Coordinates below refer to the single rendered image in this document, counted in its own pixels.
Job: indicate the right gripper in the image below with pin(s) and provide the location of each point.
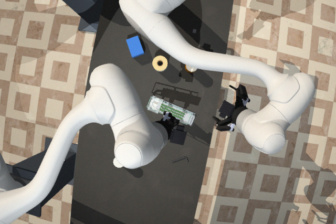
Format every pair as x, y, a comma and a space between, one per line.
168, 124

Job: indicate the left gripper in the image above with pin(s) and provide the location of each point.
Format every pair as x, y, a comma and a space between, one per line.
240, 105

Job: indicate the blue rectangular block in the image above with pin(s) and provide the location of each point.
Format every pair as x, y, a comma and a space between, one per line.
135, 46

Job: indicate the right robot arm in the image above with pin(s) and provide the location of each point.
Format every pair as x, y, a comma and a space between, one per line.
111, 99

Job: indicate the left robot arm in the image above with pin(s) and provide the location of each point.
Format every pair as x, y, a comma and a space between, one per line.
289, 96

